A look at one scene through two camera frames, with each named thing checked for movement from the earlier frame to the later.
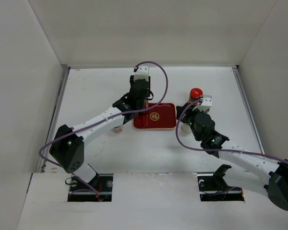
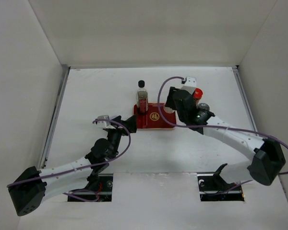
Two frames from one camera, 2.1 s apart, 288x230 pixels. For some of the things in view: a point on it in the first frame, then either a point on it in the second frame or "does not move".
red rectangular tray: (162, 116) does not move
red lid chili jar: (195, 94) does not move
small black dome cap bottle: (186, 128) -> (168, 109)
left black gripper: (132, 81) -> (130, 122)
